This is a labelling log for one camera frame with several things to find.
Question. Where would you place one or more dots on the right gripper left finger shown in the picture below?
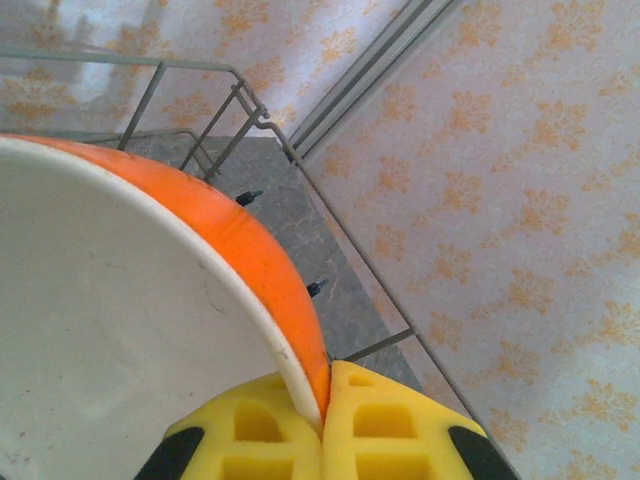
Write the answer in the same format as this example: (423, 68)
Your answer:
(225, 450)

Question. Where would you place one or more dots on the white bowl orange exterior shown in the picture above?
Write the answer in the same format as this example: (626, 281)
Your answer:
(125, 300)

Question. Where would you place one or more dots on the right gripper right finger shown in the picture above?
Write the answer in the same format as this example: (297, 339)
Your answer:
(425, 440)

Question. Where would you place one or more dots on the aluminium corner post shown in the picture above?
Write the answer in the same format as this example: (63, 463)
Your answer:
(371, 65)

